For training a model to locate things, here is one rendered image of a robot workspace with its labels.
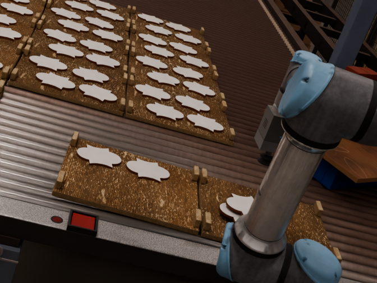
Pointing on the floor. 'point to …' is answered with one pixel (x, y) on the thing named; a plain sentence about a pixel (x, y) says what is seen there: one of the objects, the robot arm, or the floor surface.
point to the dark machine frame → (323, 44)
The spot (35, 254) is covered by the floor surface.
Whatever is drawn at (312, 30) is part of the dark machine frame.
